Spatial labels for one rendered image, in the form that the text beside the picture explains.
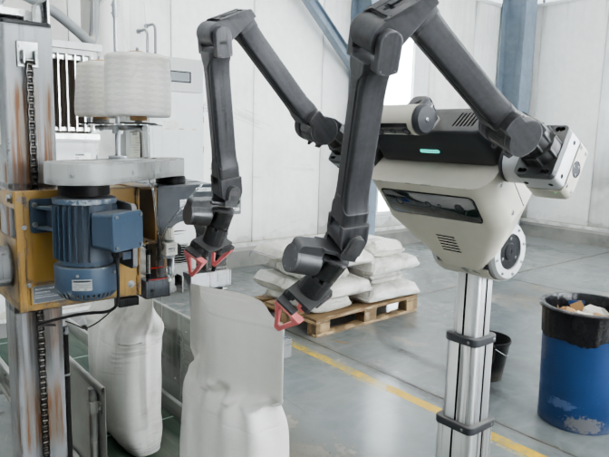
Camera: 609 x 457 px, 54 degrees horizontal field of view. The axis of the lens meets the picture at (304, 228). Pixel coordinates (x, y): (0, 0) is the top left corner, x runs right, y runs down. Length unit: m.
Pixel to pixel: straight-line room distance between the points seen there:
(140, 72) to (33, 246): 0.52
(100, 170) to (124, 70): 0.25
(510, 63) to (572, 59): 0.90
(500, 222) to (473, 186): 0.12
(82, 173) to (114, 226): 0.14
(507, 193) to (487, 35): 8.60
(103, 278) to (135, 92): 0.46
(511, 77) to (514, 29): 0.73
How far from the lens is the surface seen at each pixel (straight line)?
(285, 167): 7.07
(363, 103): 1.02
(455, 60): 1.09
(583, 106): 9.86
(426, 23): 1.02
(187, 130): 5.68
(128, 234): 1.47
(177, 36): 6.39
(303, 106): 1.60
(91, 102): 1.79
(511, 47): 10.27
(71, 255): 1.51
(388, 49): 0.97
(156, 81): 1.55
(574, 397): 3.47
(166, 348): 2.75
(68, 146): 4.53
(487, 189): 1.41
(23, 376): 1.82
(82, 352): 3.28
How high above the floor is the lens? 1.49
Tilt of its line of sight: 9 degrees down
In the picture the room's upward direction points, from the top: 1 degrees clockwise
